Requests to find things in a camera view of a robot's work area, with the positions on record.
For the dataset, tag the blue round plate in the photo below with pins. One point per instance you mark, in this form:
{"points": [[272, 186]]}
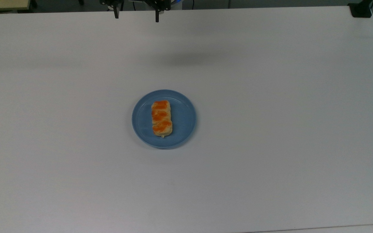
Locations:
{"points": [[183, 119]]}

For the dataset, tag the bread with orange topping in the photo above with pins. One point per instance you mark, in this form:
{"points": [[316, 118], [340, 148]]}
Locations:
{"points": [[162, 118]]}

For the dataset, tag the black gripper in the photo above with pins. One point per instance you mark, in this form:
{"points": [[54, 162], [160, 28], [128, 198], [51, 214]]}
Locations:
{"points": [[155, 4]]}

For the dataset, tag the black table clamp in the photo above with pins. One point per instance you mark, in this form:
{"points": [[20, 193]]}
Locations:
{"points": [[361, 11]]}

